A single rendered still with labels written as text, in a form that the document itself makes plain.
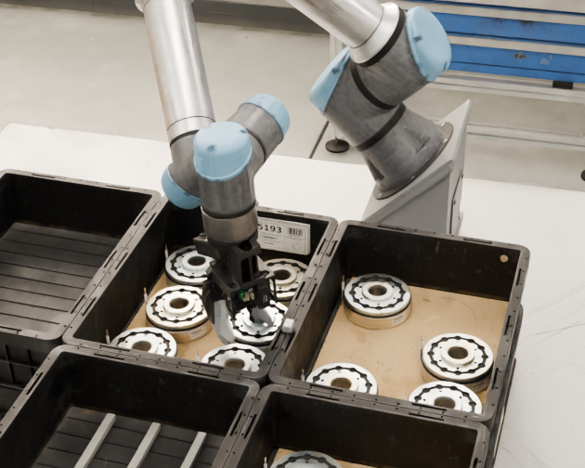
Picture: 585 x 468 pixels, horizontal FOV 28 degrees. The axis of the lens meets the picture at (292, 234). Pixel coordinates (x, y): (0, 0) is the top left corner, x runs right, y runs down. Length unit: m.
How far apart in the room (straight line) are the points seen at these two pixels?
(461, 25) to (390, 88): 1.65
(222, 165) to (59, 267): 0.53
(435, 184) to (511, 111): 2.14
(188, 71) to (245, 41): 2.86
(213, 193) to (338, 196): 0.81
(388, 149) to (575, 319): 0.43
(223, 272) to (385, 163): 0.51
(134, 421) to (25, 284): 0.38
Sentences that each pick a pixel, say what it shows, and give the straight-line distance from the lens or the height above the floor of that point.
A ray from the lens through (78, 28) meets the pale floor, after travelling 4.82.
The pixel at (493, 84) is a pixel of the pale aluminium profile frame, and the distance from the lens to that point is 3.64.
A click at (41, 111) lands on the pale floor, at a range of 4.21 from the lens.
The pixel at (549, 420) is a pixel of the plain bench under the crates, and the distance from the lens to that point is 1.85.
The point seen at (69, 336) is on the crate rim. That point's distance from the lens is 1.65.
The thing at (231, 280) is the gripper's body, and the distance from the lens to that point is 1.62.
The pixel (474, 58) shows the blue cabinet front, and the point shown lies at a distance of 3.64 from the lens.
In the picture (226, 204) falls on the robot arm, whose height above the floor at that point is 1.12.
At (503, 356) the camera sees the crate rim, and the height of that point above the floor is 0.93.
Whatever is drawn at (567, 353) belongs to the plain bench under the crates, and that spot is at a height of 0.70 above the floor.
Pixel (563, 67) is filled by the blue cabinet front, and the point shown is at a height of 0.37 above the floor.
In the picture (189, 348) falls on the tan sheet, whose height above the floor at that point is 0.83.
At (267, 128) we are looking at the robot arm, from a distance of 1.59.
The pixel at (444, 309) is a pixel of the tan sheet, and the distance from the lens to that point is 1.83.
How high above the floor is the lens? 1.96
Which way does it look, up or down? 35 degrees down
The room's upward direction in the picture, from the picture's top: 1 degrees counter-clockwise
